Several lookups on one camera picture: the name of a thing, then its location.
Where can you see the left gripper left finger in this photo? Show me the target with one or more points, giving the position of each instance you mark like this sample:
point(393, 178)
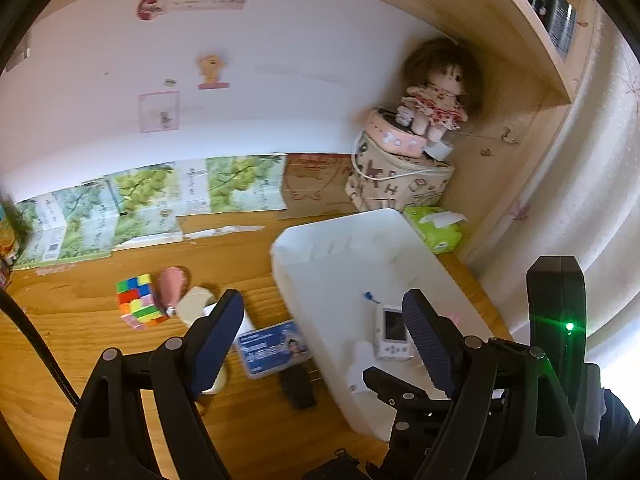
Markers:
point(181, 369)

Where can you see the white plastic storage bin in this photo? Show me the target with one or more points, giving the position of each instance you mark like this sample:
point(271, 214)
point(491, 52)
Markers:
point(323, 269)

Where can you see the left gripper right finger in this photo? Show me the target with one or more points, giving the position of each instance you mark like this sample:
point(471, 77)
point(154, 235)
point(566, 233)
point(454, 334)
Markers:
point(465, 368)

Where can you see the white power adapter cube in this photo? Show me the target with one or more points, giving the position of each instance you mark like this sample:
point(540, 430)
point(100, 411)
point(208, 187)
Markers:
point(250, 322)

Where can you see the white handheld game console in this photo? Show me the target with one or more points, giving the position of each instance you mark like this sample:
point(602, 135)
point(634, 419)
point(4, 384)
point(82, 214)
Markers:
point(391, 337)

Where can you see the black rectangular charger block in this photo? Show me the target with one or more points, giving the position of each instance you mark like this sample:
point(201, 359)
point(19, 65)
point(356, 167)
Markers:
point(296, 386)

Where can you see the grape print flattened carton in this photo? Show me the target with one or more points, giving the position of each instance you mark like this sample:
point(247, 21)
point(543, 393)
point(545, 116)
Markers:
point(141, 206)

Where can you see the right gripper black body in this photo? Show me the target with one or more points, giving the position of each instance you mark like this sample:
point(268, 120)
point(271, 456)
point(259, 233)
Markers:
point(557, 300)

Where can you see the colourful rubik's cube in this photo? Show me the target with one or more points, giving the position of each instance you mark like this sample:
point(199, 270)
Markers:
point(138, 306)

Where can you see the bear sticker on wall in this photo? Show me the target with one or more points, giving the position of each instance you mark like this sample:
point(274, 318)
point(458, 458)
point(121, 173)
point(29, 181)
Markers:
point(211, 66)

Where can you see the pink round tin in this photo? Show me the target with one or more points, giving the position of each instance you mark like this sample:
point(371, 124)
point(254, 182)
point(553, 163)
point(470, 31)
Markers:
point(391, 137)

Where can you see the beige letter-print fabric box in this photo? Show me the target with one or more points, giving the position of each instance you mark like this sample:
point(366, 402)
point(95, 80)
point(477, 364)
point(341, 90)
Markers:
point(382, 180)

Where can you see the small blue pin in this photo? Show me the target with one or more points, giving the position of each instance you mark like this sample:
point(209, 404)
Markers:
point(370, 296)

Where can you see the pink square wall sticker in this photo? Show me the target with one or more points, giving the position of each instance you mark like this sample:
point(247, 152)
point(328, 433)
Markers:
point(159, 111)

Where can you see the blue floss pick box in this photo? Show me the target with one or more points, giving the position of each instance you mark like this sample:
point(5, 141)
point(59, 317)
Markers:
point(272, 349)

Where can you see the beige angular plastic case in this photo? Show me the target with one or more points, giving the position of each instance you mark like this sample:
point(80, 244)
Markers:
point(196, 303)

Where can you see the brown cardboard sheet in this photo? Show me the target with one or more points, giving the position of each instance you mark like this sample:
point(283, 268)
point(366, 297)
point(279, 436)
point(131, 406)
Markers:
point(314, 185)

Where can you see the brown-haired plush doll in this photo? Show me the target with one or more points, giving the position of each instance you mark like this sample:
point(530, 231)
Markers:
point(443, 88)

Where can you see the green tissue pack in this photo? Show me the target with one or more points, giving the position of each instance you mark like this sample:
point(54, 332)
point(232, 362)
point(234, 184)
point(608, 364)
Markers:
point(439, 229)

